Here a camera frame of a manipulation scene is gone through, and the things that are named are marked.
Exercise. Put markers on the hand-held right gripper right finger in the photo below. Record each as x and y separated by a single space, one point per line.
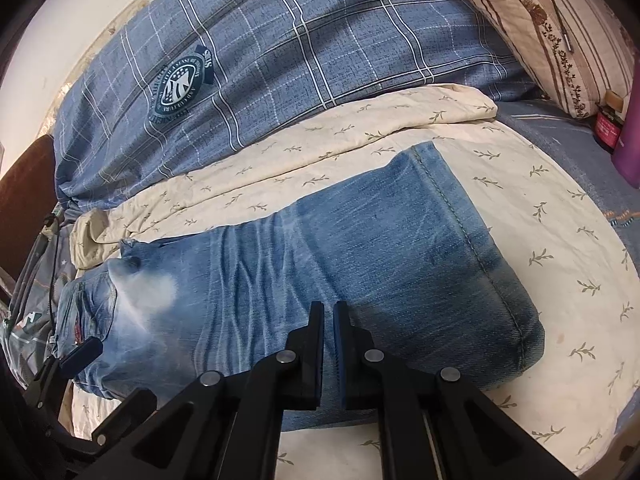
341 340

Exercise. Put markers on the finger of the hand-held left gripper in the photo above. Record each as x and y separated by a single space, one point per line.
80 355

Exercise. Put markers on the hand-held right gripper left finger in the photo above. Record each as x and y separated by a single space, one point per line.
317 340

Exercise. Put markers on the blue denim pants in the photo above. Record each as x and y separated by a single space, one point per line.
350 240

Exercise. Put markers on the grey patterned bed sheet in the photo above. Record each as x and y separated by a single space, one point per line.
30 320

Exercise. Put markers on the brown headboard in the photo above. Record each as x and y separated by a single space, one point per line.
25 200

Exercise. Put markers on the cream leaf-print blanket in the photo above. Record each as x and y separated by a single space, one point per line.
550 210

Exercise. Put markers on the blue plaid quilt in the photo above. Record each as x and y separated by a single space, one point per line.
300 35

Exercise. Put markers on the red jar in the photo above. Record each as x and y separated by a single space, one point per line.
607 130

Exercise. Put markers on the purple bottle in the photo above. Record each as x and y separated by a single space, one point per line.
631 155

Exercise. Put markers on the beige striped floral pillow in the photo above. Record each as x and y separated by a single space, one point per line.
590 35

